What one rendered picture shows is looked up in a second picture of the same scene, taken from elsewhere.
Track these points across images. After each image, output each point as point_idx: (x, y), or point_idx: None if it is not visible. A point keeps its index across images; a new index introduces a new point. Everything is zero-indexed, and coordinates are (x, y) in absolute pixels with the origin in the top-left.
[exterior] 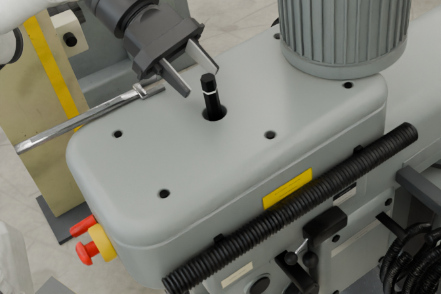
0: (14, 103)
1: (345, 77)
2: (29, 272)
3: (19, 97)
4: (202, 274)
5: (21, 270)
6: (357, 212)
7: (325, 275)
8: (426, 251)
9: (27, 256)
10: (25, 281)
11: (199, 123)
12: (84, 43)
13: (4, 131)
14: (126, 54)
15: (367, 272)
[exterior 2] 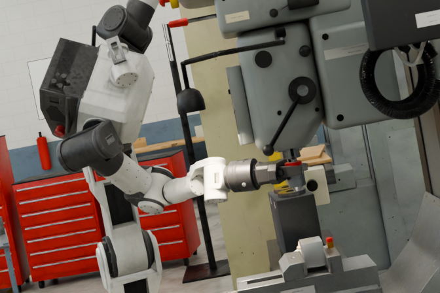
0: (240, 213)
1: None
2: (148, 91)
3: (245, 208)
4: None
5: (143, 82)
6: (347, 24)
7: (325, 85)
8: (418, 83)
9: (150, 84)
10: (142, 90)
11: None
12: (325, 195)
13: (224, 240)
14: (389, 263)
15: (435, 214)
